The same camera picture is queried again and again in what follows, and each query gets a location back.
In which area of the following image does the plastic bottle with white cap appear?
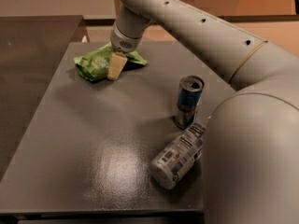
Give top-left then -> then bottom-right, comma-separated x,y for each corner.
149,117 -> 210,189

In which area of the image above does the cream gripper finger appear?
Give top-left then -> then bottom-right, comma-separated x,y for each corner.
107,52 -> 128,80

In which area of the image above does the blue silver redbull can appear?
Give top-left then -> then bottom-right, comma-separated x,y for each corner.
175,76 -> 205,129

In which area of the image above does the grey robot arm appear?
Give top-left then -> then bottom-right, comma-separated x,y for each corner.
111,0 -> 299,224

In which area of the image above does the green rice chip bag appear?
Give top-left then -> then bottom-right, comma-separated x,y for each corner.
74,43 -> 148,82

